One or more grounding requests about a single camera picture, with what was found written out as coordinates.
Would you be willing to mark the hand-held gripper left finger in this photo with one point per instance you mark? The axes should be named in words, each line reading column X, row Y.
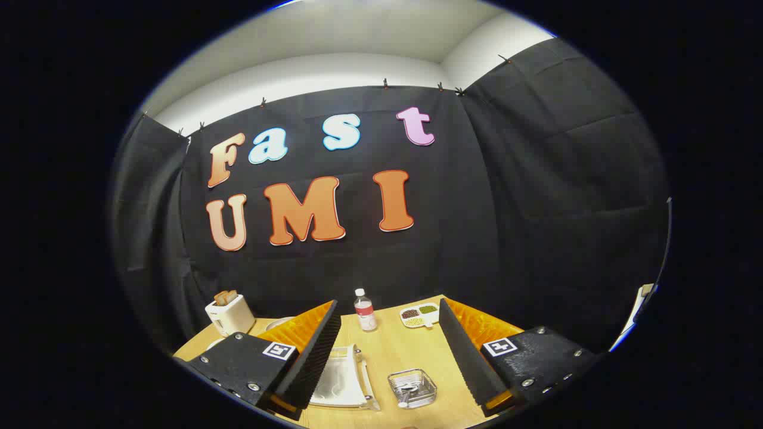
column 316, row 357

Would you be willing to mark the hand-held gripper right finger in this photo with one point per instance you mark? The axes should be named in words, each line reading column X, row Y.
column 468, row 357

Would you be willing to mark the white plate with meat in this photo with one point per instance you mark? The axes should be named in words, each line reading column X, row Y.
column 277, row 325

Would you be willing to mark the white divided dish with beans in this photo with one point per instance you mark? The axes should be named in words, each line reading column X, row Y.
column 417, row 314

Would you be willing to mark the clear bottle red label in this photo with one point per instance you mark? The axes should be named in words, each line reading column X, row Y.
column 365, row 313

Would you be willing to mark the white toaster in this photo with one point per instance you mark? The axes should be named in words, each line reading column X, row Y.
column 229, row 319

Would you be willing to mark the toast slices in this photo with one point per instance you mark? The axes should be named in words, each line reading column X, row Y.
column 225, row 297

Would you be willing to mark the black backdrop cloth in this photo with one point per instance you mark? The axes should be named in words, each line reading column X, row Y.
column 477, row 208

